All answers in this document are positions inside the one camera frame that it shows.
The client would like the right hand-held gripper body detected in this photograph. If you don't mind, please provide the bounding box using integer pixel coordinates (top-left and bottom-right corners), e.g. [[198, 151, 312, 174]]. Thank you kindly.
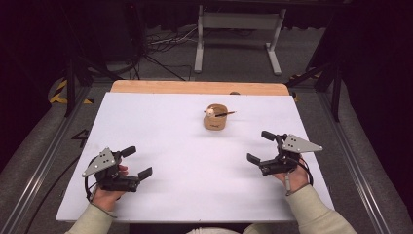
[[259, 133, 324, 176]]

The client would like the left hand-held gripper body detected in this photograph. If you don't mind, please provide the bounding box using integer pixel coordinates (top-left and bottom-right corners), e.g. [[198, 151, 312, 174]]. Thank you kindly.
[[81, 147, 141, 193]]

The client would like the dark pencil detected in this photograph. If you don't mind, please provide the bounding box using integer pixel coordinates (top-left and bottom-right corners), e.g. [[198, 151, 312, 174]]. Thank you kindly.
[[213, 110, 238, 118]]

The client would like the round wooden pen holder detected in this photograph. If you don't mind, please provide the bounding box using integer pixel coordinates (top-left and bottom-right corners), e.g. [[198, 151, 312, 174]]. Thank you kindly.
[[203, 102, 229, 132]]

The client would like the person's left hand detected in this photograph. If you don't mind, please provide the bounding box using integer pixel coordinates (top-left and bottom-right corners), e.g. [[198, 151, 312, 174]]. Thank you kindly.
[[91, 164, 130, 213]]

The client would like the person's right hand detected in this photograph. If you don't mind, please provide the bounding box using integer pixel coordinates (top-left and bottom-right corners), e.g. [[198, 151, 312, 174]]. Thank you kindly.
[[272, 157, 311, 197]]

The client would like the white board table cover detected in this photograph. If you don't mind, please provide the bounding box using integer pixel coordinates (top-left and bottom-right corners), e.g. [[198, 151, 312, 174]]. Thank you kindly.
[[56, 92, 335, 224]]

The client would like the black tripod stand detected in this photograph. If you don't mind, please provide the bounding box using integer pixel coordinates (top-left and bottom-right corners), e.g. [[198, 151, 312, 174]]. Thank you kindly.
[[61, 53, 125, 119], [285, 59, 343, 123]]

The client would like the yellow black floor tape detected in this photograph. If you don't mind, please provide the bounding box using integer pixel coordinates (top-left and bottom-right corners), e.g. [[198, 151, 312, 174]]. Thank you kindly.
[[48, 78, 95, 105]]

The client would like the person's lap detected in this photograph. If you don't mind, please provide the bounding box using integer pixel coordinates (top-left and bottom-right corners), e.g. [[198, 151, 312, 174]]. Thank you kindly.
[[185, 226, 251, 234]]

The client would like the wooden table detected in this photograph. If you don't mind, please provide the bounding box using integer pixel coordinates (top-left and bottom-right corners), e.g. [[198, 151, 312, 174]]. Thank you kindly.
[[110, 80, 290, 97]]

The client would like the white metal stand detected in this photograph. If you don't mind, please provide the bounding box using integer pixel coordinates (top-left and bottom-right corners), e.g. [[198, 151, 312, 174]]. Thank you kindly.
[[193, 4, 287, 76]]

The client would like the right hand-held gripper cable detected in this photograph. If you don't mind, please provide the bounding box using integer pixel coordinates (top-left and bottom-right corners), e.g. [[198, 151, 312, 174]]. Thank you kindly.
[[296, 158, 315, 188]]

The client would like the hand-held gripper cable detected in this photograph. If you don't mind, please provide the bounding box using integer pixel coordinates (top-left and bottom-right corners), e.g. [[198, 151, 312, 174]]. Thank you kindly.
[[296, 158, 315, 188], [84, 155, 100, 203]]

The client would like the left hand-held gripper cable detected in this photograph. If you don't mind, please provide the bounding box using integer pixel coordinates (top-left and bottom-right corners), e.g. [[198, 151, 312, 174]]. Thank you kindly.
[[84, 155, 100, 203]]

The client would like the aluminium floor rail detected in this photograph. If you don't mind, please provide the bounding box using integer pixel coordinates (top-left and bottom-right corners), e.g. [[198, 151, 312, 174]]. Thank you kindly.
[[316, 91, 394, 234], [0, 87, 93, 234]]

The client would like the black floor cable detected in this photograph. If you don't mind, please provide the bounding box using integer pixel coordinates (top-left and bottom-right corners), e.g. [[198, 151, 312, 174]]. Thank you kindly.
[[22, 155, 82, 234]]

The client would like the bundle of floor cables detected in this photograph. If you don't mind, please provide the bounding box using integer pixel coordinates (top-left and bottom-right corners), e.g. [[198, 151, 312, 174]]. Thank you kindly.
[[144, 25, 200, 55]]

